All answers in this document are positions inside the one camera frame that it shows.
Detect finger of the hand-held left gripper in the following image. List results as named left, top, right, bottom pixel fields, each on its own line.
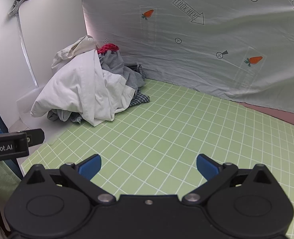
left=26, top=129, right=45, bottom=147

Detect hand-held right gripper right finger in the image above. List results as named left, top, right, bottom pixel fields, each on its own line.
left=182, top=154, right=274, bottom=206

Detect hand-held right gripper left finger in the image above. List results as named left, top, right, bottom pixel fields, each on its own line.
left=24, top=154, right=117, bottom=206

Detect white pants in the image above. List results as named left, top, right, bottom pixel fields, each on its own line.
left=30, top=51, right=135, bottom=127

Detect green cloth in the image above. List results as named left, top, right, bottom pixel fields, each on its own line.
left=0, top=161, right=23, bottom=200

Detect green grid mat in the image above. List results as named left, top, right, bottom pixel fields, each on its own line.
left=21, top=78, right=294, bottom=239

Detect pink sheet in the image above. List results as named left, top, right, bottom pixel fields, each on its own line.
left=237, top=102, right=294, bottom=130

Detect beige garment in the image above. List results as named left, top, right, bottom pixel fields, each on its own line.
left=51, top=35, right=98, bottom=68

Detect grey garment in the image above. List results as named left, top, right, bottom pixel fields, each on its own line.
left=98, top=50, right=145, bottom=95

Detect white board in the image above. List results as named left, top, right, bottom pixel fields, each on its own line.
left=18, top=0, right=88, bottom=86

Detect red garment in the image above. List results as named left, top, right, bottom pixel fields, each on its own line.
left=97, top=43, right=120, bottom=55

